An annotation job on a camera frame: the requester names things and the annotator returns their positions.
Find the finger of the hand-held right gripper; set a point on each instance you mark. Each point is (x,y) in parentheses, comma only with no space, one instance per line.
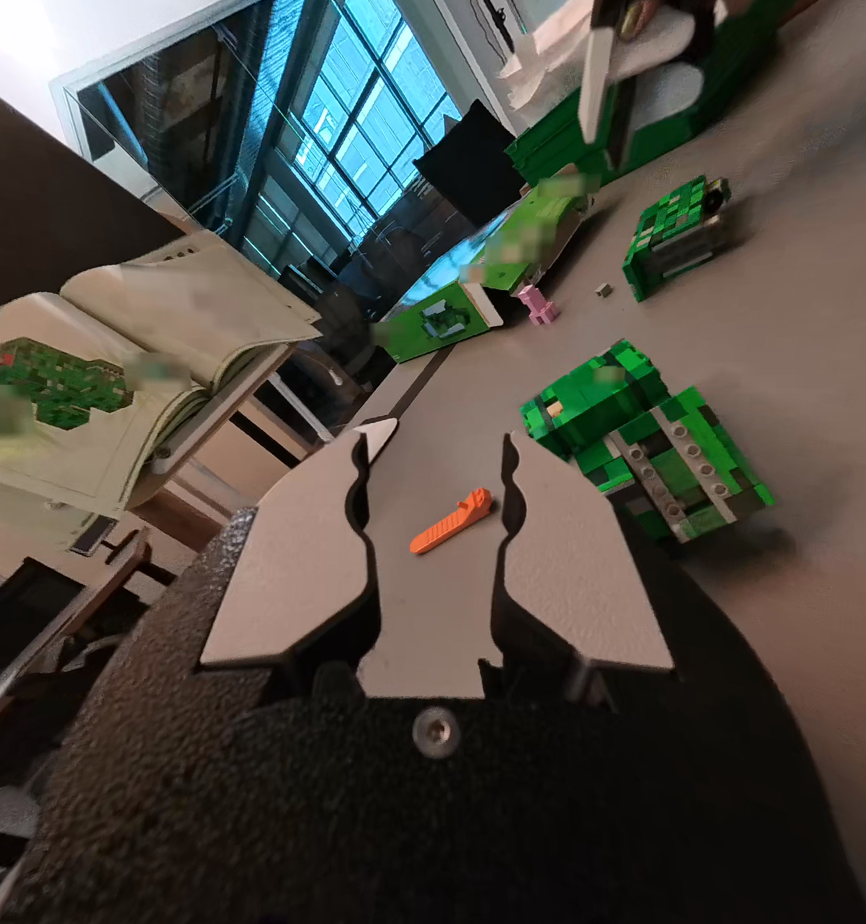
(622,123)
(596,86)

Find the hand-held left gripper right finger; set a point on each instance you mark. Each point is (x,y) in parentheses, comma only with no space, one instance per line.
(577,570)

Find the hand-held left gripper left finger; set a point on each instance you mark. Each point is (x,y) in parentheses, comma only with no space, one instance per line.
(288,563)

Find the large green lego assembly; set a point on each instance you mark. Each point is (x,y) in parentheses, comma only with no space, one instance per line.
(620,433)

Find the small green lego cube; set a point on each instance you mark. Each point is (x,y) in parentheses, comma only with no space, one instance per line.
(667,231)

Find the pink lego pig figure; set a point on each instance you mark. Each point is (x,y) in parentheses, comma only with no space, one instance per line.
(539,303)

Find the green cardboard lego box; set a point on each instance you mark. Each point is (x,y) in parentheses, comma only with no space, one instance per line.
(447,321)

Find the green ribbed plastic box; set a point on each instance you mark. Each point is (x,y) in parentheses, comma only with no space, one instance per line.
(563,151)

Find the orange brick separator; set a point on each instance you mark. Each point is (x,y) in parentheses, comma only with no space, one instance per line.
(447,523)

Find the black monitor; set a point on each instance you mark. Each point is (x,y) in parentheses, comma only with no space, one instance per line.
(469,166)

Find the smartphone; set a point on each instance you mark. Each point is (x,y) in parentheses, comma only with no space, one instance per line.
(95,534)

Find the large glass window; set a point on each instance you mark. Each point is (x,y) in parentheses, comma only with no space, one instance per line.
(375,108)

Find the open instruction booklet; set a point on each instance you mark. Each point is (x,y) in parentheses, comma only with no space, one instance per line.
(151,325)

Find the brown board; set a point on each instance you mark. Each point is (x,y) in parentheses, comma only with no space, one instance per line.
(43,216)

